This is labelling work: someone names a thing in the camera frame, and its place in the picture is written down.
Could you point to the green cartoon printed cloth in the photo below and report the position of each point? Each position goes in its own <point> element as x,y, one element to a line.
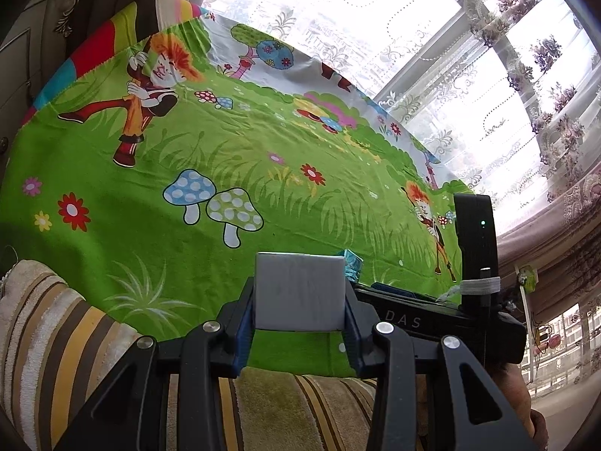
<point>234,150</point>

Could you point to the mauve patterned curtain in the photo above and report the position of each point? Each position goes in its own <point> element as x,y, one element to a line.
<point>563,225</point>

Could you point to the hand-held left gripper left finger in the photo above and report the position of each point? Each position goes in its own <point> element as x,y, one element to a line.
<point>244,333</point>

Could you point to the teal box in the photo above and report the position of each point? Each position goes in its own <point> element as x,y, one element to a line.
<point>352,263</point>

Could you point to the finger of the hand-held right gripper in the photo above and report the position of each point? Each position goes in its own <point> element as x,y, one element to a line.
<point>394,293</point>

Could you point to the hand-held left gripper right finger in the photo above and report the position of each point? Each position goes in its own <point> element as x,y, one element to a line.
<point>353,333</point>

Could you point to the striped beige towel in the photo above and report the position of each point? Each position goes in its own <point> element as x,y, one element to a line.
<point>47,338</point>

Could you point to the white cube box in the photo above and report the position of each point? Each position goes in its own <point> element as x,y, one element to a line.
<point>300,291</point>

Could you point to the white lace curtain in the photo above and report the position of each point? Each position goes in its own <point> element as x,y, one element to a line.
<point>375,33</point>

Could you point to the person's right hand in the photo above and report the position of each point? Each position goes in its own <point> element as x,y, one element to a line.
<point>516,394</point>

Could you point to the cream carved nightstand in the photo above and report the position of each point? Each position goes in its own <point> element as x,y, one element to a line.
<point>28,33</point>

